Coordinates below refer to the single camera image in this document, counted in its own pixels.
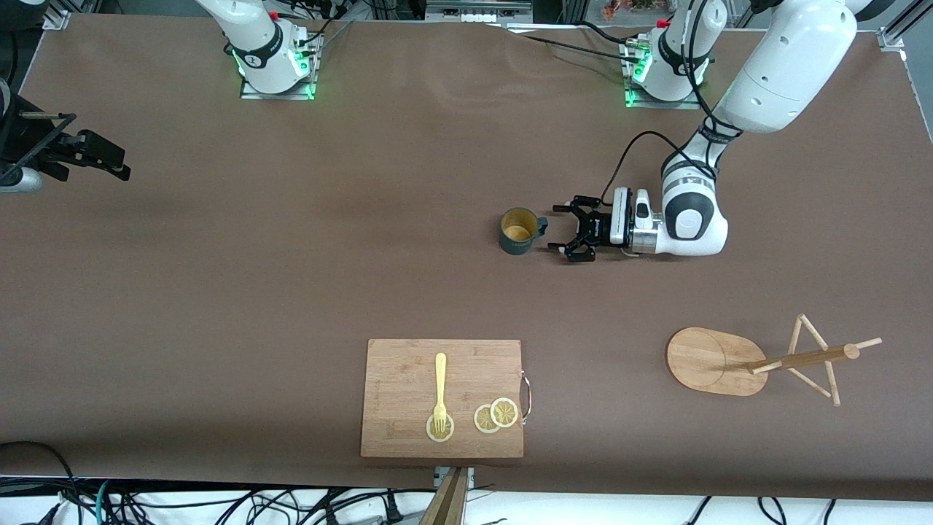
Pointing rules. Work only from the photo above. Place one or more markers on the bamboo cutting board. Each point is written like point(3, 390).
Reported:
point(401, 394)

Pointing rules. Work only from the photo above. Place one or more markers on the grey power strip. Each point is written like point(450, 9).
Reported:
point(477, 11)

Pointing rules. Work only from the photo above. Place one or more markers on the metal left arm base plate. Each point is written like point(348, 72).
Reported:
point(689, 104)

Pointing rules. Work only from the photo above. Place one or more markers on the wooden beam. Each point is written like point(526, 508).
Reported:
point(448, 507)

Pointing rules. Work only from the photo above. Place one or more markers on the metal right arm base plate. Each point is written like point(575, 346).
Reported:
point(251, 93)

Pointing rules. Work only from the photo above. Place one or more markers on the metal beam bracket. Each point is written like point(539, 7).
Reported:
point(439, 475)

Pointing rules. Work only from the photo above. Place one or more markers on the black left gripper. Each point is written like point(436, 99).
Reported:
point(599, 229)

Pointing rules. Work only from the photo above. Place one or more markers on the brown table cover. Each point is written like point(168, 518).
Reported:
point(219, 328)

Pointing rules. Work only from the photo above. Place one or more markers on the yellow plastic fork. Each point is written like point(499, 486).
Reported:
point(440, 379)

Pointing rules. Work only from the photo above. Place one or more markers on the teal cup yellow inside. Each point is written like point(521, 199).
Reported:
point(517, 244)

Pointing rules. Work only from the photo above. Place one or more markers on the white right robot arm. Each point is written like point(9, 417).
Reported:
point(262, 51)

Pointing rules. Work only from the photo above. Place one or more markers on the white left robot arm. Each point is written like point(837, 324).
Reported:
point(787, 65)

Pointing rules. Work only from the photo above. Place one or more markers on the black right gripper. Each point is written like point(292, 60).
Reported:
point(45, 152)

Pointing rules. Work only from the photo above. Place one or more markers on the wooden cup rack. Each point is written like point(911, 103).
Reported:
point(711, 361)

